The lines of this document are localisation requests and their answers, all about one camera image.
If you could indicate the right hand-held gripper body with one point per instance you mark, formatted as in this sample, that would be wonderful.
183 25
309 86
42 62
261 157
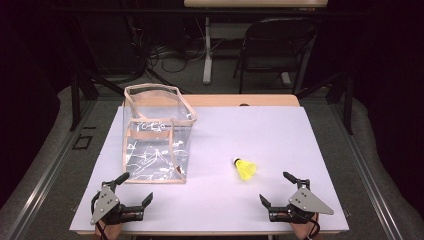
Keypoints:
305 200

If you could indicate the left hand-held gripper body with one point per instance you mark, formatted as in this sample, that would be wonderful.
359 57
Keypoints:
105 203

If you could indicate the yellow shuttlecock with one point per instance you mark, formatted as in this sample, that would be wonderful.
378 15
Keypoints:
246 169

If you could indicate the clear bag with beige trim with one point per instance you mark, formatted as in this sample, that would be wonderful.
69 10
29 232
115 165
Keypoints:
156 133

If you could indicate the person's left hand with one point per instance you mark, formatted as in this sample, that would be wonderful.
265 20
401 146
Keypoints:
110 231

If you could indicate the person's right hand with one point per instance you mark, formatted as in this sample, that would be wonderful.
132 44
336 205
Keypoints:
305 230

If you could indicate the white table cover sheet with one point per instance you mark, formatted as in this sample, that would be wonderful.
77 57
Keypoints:
266 140

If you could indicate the wooden table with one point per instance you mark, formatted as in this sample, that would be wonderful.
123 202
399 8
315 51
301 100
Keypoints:
266 100

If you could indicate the black metal stand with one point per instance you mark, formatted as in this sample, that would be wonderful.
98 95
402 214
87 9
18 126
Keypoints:
75 100
348 106

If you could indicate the black folding chair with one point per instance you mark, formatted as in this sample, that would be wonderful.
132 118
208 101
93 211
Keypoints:
280 31

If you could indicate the desk with white leg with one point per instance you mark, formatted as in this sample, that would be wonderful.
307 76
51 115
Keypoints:
207 50

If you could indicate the aluminium frame rail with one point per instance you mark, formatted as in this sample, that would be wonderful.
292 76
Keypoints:
370 180
50 173

